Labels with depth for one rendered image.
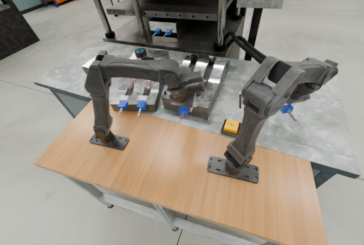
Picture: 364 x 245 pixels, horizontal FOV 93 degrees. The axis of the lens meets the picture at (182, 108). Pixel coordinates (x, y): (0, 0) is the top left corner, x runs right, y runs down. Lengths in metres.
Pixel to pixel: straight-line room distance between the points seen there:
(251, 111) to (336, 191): 1.47
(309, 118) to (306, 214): 0.45
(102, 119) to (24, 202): 1.50
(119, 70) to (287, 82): 0.46
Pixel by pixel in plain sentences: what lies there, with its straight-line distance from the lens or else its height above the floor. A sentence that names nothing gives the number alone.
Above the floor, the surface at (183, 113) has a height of 0.94.
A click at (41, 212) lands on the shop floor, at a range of 2.01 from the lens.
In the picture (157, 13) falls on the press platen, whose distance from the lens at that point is 1.69.
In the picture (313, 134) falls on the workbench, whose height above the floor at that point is 0.80.
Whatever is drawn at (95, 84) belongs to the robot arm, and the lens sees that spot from 0.62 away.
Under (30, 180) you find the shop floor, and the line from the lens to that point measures 2.25.
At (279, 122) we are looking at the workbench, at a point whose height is 0.80.
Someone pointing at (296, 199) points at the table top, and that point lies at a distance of 0.81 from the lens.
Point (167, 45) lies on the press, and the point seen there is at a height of 0.78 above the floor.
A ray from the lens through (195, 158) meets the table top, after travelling 0.79.
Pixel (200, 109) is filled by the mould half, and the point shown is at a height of 0.87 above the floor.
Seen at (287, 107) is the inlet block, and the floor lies 0.93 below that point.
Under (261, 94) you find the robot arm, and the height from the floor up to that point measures 1.20.
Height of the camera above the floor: 1.50
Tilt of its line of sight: 46 degrees down
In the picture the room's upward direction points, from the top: 7 degrees counter-clockwise
